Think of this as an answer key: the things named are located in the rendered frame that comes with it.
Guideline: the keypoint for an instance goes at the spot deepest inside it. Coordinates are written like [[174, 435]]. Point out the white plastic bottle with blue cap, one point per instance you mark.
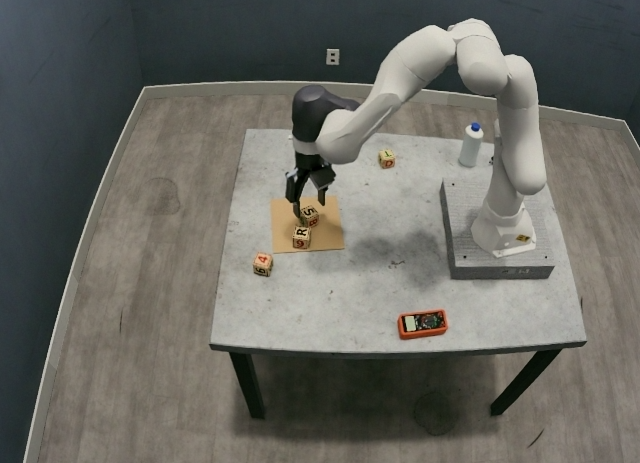
[[471, 145]]

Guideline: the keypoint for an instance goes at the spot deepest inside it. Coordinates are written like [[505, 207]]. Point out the tan square mat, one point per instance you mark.
[[327, 235]]

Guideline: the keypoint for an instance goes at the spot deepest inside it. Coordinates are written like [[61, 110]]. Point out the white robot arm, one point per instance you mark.
[[501, 228]]

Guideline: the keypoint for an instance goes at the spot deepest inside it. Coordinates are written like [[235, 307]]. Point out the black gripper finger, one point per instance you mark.
[[294, 189], [321, 193]]

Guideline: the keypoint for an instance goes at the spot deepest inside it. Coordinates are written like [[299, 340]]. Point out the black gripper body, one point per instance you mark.
[[306, 161]]

